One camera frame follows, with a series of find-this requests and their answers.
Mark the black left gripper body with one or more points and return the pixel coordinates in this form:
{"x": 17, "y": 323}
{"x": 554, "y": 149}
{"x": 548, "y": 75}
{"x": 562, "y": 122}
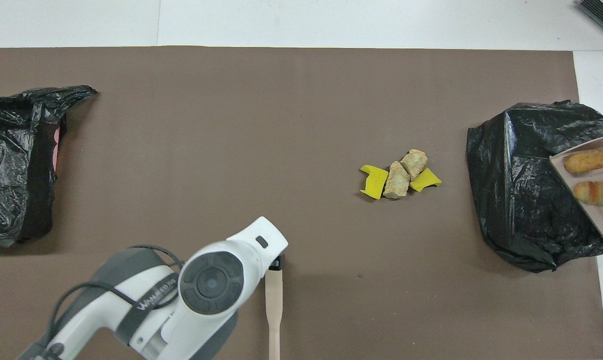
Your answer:
{"x": 277, "y": 262}

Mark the notched yellow sponge piece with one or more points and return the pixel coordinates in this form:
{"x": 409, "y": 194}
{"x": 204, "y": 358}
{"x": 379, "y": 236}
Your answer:
{"x": 375, "y": 182}

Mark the yellow sponge wedge piece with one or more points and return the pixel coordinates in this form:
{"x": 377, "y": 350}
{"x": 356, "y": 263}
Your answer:
{"x": 426, "y": 180}

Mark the striped orange croissant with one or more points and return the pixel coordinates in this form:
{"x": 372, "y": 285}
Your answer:
{"x": 594, "y": 193}

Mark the brown bread bun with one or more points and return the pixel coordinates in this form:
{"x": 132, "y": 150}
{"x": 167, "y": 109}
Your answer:
{"x": 586, "y": 161}

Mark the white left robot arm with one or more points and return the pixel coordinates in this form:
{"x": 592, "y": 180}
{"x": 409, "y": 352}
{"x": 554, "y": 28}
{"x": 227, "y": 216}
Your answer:
{"x": 211, "y": 285}

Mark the black bag lined pink bin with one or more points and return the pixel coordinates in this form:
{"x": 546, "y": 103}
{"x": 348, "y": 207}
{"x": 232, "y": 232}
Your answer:
{"x": 11, "y": 170}

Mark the brown table mat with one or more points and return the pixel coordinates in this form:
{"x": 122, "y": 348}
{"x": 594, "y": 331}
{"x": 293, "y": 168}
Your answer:
{"x": 231, "y": 125}

